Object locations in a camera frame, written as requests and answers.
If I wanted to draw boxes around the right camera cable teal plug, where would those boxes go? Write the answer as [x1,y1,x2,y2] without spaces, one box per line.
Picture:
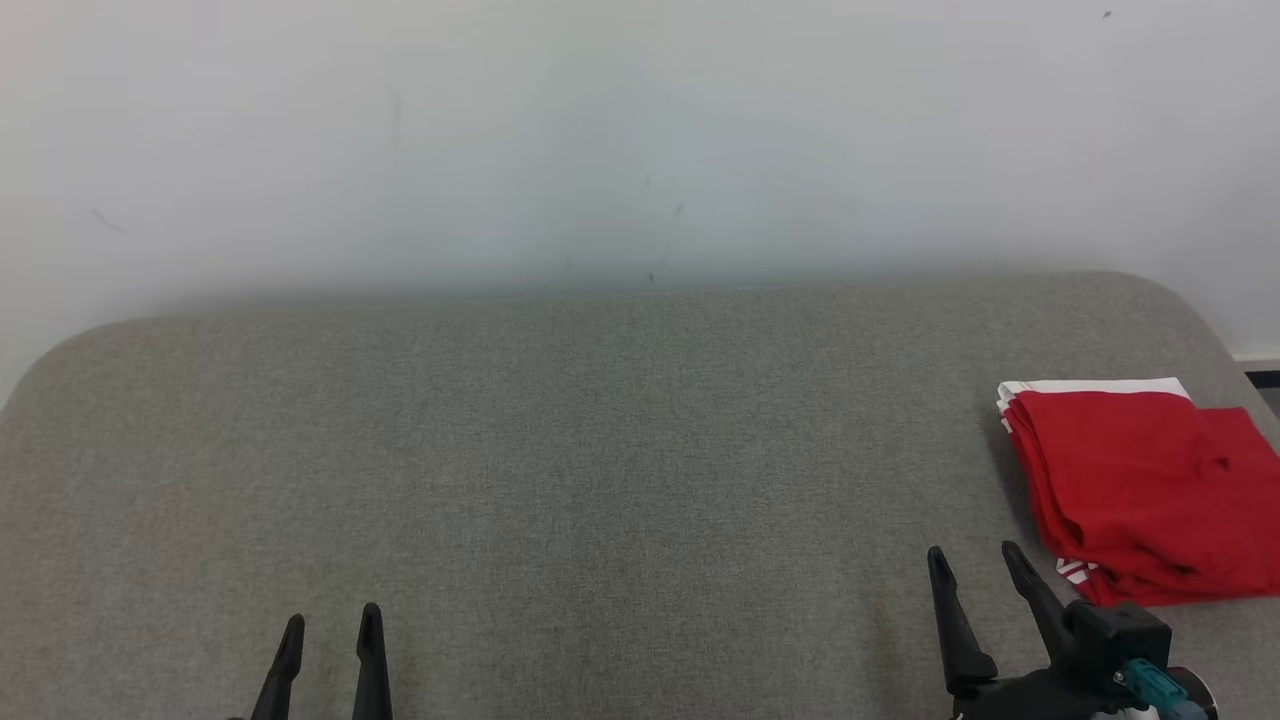
[1118,657,1213,720]

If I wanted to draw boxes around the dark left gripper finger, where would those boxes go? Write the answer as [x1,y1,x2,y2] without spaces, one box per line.
[249,613,307,720]
[351,601,394,720]

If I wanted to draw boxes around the red basketball jersey white sleeves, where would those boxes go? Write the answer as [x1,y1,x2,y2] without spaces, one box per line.
[996,377,1280,593]
[1054,405,1280,610]

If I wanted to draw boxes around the white and black baseboard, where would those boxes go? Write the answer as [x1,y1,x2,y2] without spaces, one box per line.
[1231,351,1280,392]

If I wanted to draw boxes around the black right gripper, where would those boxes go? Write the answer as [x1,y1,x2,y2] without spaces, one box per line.
[926,540,1133,720]

